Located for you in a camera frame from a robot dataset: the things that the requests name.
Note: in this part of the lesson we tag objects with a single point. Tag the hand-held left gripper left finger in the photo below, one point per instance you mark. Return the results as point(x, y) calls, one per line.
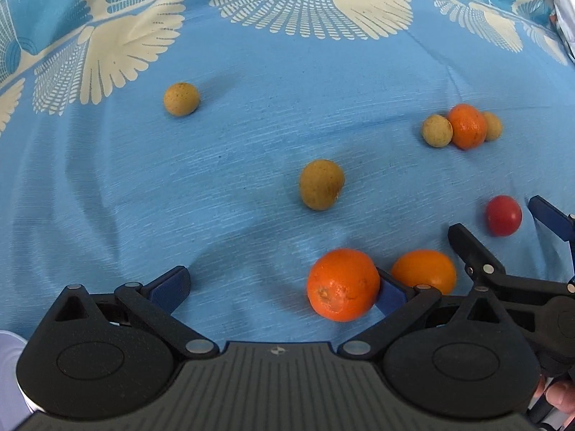
point(173, 285)

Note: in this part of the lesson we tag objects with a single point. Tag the blue printed bedsheet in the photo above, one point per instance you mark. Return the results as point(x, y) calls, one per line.
point(224, 166)

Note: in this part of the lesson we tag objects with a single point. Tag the white crumpled cloth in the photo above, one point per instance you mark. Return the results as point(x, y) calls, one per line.
point(565, 4)

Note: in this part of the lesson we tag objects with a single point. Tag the person's right hand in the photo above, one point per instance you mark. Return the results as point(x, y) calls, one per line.
point(561, 397)

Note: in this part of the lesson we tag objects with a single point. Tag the red cherry tomato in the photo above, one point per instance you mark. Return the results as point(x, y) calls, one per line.
point(504, 215)

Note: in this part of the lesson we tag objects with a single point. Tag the orange tangerine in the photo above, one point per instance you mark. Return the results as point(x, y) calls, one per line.
point(343, 285)
point(426, 269)
point(468, 126)

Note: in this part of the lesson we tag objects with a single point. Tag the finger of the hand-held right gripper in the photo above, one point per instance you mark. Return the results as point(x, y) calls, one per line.
point(550, 215)
point(471, 251)

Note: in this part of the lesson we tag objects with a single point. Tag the light blue plate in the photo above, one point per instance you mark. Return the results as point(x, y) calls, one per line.
point(11, 368)

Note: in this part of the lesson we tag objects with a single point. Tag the brown longan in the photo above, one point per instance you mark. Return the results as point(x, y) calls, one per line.
point(493, 125)
point(321, 184)
point(435, 131)
point(181, 99)

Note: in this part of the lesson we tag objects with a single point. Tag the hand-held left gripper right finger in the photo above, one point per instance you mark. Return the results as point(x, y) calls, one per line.
point(391, 295)

